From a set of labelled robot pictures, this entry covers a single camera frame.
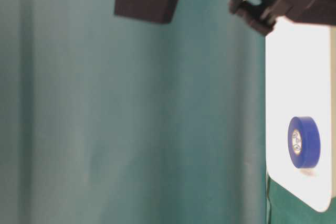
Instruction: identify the green table cloth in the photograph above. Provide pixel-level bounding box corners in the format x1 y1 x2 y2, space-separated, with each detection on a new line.
1 0 335 223

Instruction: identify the white plastic tray case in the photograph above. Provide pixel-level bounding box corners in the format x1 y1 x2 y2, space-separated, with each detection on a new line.
266 18 335 212

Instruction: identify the blue tape roll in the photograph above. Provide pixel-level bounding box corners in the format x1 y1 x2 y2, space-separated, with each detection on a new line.
287 116 321 169

